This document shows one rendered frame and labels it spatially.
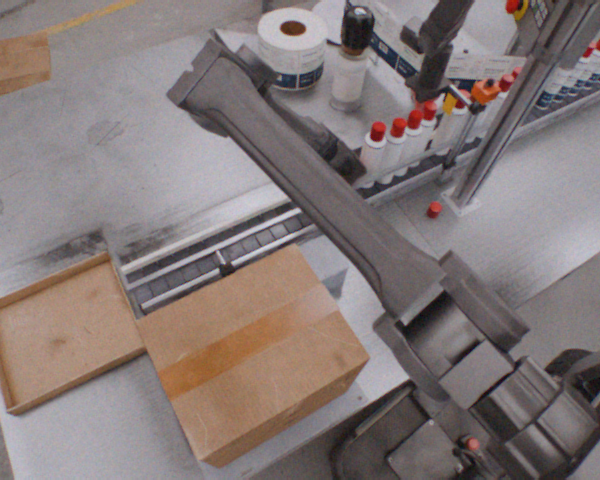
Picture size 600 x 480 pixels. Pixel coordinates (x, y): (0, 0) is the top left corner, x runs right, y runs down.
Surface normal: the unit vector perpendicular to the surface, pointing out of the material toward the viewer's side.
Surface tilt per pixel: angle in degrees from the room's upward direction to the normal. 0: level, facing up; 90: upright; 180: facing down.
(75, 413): 0
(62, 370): 0
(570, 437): 11
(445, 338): 37
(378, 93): 0
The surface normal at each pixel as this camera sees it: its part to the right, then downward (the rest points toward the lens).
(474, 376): -0.42, -0.10
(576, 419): 0.21, -0.59
